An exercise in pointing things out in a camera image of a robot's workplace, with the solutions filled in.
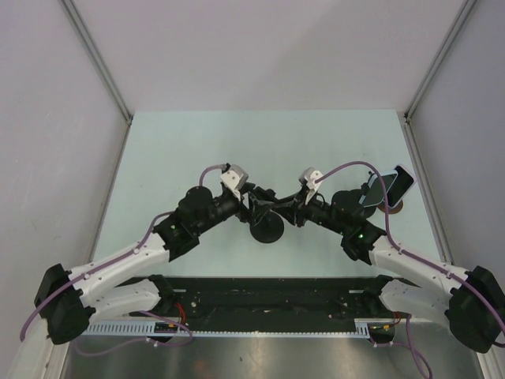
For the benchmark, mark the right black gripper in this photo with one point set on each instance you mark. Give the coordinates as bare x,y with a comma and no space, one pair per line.
298,202

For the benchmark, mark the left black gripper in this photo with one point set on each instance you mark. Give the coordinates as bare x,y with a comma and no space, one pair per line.
251,215

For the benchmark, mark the black phone stand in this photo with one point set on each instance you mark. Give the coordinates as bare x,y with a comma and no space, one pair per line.
359,199
270,229

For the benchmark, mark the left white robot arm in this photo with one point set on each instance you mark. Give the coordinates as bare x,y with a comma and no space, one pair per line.
69,300

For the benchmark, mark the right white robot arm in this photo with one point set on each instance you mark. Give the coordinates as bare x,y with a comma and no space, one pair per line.
470,303

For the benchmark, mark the brown round stand base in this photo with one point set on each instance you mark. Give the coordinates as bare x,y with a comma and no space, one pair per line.
391,210

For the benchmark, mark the black-screen blue-edged phone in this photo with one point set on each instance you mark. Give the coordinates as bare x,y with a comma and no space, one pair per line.
400,186

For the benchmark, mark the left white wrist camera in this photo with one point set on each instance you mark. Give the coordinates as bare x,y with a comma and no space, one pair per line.
233,178

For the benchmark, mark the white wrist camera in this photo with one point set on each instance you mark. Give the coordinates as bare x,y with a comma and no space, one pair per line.
309,183
233,178

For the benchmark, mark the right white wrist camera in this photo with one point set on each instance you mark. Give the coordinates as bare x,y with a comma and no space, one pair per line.
309,183

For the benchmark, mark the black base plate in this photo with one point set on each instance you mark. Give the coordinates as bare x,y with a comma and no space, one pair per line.
272,301

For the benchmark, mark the grey slotted cable duct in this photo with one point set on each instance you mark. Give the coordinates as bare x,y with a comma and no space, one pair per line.
356,328

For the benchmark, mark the right aluminium frame post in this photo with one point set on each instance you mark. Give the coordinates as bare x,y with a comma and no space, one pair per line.
457,25

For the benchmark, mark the aluminium frame post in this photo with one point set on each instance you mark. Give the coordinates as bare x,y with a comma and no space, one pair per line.
457,25
91,48

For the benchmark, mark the left aluminium frame post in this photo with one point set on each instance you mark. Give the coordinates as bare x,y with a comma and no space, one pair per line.
91,48

